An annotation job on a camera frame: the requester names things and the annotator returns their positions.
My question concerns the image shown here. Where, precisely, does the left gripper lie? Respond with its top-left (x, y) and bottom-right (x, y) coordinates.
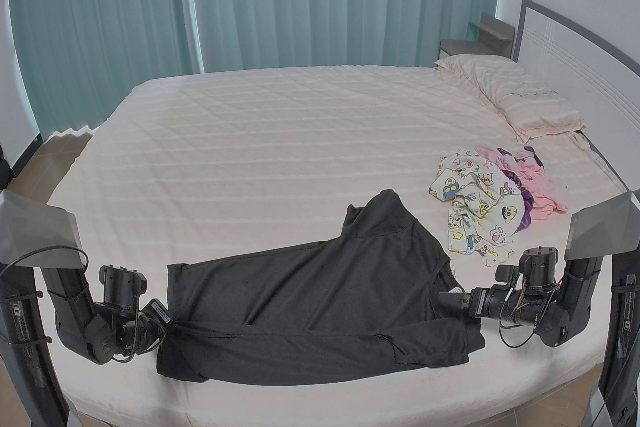
top-left (135, 298), bottom-right (173, 351)

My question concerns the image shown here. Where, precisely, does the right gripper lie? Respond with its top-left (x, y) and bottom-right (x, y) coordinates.
top-left (439, 287), bottom-right (512, 322)

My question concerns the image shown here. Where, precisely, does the black T-shirt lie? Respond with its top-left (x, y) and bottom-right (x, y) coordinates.
top-left (156, 189), bottom-right (487, 386)

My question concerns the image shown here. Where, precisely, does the bed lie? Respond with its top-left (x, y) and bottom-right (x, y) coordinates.
top-left (0, 0), bottom-right (640, 427)

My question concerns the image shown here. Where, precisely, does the white printed pyjama top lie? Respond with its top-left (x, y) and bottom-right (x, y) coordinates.
top-left (429, 150), bottom-right (526, 266)

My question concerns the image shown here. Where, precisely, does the purple garment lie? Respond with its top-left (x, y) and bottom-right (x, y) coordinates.
top-left (497, 146), bottom-right (546, 232)

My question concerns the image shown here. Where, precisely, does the pink garment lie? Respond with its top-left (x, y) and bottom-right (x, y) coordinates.
top-left (475, 145), bottom-right (571, 218)

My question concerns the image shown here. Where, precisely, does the cream pillow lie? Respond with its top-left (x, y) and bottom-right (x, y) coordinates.
top-left (434, 55), bottom-right (587, 144)

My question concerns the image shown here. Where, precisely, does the grey bedside table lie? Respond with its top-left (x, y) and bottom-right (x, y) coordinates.
top-left (440, 12), bottom-right (516, 60)

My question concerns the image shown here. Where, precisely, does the black cable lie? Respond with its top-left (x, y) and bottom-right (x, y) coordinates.
top-left (112, 330), bottom-right (167, 363)
top-left (9, 244), bottom-right (90, 272)
top-left (499, 315), bottom-right (540, 349)

